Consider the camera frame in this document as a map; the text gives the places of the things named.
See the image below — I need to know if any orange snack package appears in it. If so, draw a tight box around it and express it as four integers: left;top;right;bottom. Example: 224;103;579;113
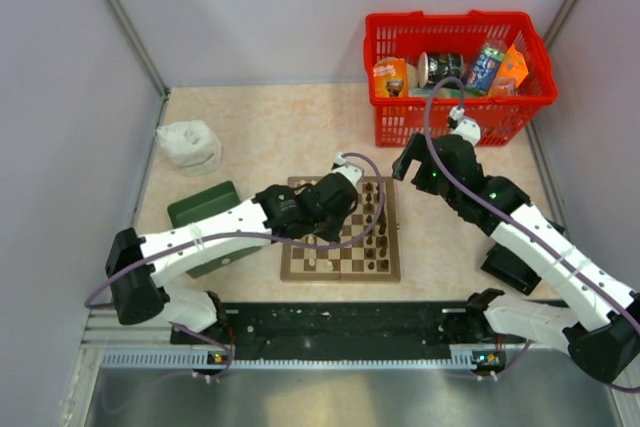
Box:
489;44;529;97

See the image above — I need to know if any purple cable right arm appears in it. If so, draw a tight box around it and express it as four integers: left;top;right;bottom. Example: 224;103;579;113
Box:
423;76;640;394

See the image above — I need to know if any black cup noodle container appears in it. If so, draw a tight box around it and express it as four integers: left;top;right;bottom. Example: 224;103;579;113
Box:
417;52;465;88

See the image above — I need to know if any orange razor package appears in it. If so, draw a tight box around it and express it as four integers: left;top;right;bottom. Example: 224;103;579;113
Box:
373;57;408;98

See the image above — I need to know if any wooden chess board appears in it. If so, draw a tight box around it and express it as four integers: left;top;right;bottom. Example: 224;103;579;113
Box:
280;177;401;283

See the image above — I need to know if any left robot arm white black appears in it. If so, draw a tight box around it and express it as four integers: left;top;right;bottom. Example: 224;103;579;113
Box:
105;162;363;344

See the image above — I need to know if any black plastic tray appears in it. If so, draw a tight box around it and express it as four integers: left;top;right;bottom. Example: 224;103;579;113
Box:
481;244;541;295

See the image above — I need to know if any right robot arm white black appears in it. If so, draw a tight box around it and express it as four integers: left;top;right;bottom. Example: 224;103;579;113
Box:
392;118;639;384

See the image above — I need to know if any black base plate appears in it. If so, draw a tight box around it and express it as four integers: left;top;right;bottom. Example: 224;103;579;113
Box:
203;301;504;362

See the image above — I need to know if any blue snack bag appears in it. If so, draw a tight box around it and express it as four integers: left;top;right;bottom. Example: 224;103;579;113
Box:
462;42;505;95

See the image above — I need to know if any green plastic tray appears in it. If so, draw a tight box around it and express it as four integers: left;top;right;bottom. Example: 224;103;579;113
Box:
167;181;260;279

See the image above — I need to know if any red plastic basket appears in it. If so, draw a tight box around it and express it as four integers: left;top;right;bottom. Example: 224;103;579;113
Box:
363;10;558;147

